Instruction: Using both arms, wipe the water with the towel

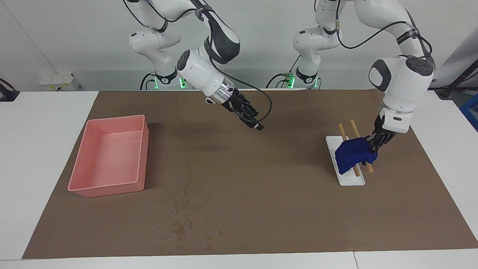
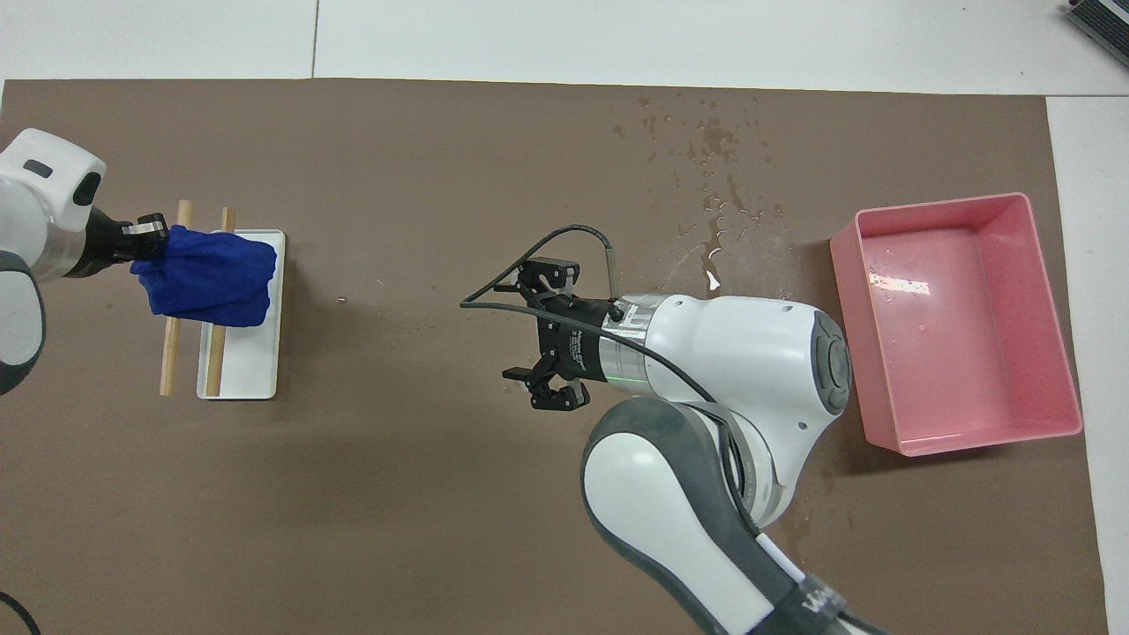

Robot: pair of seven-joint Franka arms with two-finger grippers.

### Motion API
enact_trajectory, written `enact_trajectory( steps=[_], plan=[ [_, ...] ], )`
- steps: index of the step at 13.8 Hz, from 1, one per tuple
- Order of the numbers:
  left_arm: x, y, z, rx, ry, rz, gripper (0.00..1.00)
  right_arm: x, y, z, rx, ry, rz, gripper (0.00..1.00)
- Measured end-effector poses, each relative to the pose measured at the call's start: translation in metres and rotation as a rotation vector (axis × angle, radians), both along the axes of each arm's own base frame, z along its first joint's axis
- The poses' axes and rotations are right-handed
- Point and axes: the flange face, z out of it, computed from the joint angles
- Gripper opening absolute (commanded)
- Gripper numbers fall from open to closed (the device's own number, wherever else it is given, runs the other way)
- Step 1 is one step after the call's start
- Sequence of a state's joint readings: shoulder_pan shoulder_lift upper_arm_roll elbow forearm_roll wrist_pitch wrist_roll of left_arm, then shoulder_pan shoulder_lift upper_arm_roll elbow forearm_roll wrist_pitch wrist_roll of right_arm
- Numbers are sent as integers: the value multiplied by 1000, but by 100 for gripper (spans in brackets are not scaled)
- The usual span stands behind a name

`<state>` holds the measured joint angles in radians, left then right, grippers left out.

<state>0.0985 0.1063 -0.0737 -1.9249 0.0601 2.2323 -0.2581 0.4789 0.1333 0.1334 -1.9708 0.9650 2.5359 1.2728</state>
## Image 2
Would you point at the blue towel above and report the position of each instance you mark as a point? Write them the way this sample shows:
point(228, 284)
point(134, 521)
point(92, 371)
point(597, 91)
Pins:
point(212, 278)

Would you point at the dark grey device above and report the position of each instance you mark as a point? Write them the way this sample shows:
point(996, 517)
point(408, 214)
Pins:
point(1102, 16)

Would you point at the pink plastic bin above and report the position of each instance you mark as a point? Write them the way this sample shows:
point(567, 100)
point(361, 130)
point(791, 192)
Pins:
point(953, 335)

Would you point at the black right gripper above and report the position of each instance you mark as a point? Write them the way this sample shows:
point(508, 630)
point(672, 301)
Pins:
point(578, 339)

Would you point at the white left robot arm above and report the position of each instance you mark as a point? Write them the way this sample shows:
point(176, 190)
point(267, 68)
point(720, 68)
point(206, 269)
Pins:
point(35, 220)

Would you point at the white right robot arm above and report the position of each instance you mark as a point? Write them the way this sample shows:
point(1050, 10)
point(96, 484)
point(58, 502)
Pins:
point(732, 353)

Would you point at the brown table mat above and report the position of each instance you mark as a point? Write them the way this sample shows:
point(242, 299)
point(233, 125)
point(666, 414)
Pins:
point(397, 494)

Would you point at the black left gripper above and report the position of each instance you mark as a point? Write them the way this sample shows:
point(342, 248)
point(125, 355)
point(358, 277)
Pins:
point(110, 242)

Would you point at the white rectangular tray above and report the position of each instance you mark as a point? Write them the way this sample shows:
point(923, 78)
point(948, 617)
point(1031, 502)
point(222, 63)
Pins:
point(251, 362)

